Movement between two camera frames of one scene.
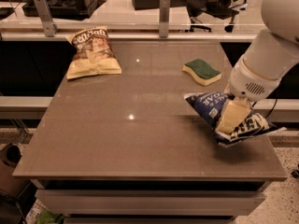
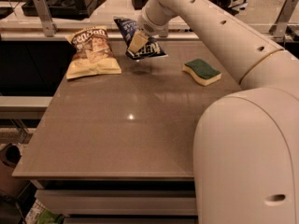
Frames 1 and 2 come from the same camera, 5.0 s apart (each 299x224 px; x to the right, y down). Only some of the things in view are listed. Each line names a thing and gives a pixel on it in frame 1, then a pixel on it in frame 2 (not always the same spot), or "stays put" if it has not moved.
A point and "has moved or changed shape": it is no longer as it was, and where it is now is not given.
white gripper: (248, 83) → (147, 24)
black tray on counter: (79, 5) stays put
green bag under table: (48, 217) stays put
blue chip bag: (208, 106) has moved or changed shape
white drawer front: (149, 203) stays put
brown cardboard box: (9, 159) stays put
